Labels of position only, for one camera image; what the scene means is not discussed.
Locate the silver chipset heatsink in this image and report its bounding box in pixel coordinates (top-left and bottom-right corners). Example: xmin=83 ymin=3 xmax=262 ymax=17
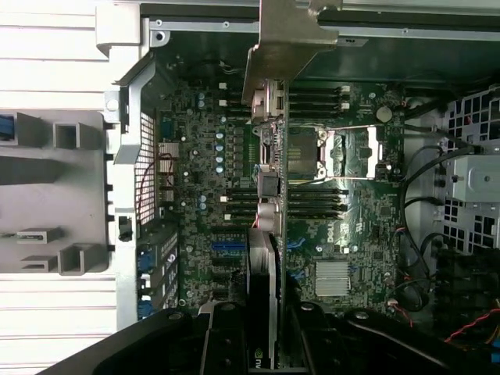
xmin=315 ymin=260 xmax=351 ymax=297

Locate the blue expansion slot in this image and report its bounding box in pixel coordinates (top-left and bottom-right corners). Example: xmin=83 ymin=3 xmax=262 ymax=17
xmin=212 ymin=241 xmax=306 ymax=252

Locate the blue card retainer bar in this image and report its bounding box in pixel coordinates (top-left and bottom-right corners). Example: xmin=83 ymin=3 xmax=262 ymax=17
xmin=137 ymin=252 xmax=156 ymax=317

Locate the green Dell motherboard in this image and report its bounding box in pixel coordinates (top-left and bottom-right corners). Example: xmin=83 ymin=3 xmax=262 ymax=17
xmin=154 ymin=81 xmax=407 ymax=325

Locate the CPU socket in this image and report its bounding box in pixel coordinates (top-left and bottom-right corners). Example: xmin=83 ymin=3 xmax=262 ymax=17
xmin=287 ymin=127 xmax=341 ymax=181

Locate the metal socket cover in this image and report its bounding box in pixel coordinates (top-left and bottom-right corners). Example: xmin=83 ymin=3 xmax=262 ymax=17
xmin=327 ymin=123 xmax=392 ymax=180

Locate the open black PC case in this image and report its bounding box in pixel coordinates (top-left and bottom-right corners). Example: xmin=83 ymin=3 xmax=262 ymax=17
xmin=95 ymin=0 xmax=500 ymax=375

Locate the grey printed parts rack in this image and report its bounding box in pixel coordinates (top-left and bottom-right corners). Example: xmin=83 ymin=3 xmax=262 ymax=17
xmin=0 ymin=111 xmax=114 ymax=277

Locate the perforated metal drive cage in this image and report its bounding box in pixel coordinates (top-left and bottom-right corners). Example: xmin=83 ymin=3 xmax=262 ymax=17
xmin=445 ymin=87 xmax=500 ymax=255

